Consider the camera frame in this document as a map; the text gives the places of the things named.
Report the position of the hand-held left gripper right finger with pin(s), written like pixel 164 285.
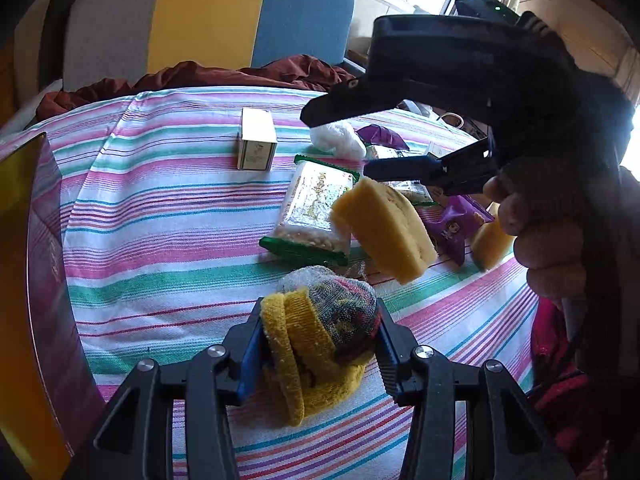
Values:
pixel 387 360

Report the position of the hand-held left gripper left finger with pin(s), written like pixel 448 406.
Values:
pixel 250 360

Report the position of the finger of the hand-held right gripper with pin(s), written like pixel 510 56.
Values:
pixel 345 102
pixel 405 167

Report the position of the yellow sponge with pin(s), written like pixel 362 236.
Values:
pixel 492 245
pixel 385 225

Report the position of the yellow sock bundle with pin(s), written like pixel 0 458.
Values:
pixel 320 340

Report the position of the yellow cardboard box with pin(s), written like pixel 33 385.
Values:
pixel 30 310

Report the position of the person's right hand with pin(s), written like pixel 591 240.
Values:
pixel 545 220

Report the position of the green-edged snack packet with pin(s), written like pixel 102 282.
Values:
pixel 416 192

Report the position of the white plastic wrap ball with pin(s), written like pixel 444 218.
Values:
pixel 337 140

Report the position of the purple snack packet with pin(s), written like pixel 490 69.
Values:
pixel 452 227
pixel 380 136

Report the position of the small cream carton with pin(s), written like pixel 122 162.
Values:
pixel 257 142

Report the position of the green-edged cracker packet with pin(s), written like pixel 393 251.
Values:
pixel 312 210

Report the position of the maroon cloth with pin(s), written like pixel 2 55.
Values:
pixel 210 76

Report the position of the striped bed sheet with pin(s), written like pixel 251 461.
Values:
pixel 165 240

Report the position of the grey yellow blue chair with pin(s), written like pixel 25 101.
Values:
pixel 210 20

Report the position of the person's red clothing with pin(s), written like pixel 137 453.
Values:
pixel 555 390

